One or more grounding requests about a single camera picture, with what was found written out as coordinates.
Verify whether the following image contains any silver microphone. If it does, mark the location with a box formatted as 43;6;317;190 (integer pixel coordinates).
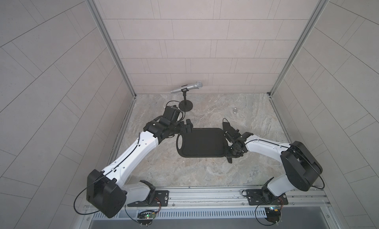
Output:
170;81;203;94

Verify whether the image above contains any aluminium mounting rail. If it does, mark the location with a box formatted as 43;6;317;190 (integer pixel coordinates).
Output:
126;186;330;209

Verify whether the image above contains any right green circuit board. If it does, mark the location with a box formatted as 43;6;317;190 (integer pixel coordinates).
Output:
265;207;282;224

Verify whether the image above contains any black cutting board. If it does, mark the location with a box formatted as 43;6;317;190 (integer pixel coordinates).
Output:
176;128;228;158

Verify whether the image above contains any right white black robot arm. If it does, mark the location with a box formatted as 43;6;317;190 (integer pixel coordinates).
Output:
224;130;323;202

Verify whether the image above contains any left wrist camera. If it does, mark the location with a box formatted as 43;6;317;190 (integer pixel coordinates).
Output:
163;105;181;122

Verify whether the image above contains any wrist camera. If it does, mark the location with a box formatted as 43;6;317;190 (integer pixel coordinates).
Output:
163;105;181;122
222;122;238;135

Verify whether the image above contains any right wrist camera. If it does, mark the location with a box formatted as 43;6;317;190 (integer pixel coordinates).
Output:
222;122;238;135

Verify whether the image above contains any left green circuit board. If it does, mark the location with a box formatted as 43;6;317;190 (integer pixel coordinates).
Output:
137;210;158;226

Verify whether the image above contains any green circuit board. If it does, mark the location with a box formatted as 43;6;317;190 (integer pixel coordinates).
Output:
265;207;282;224
137;210;158;226

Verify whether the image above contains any black microphone stand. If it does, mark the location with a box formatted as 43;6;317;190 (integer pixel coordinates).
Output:
179;88;193;112

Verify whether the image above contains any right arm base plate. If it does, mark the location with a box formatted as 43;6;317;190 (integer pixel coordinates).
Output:
241;189;289;206

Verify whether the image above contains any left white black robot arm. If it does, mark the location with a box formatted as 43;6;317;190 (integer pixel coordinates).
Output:
86;118;193;218

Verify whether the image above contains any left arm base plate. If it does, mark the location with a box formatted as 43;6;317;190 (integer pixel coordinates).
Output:
127;190;170;207

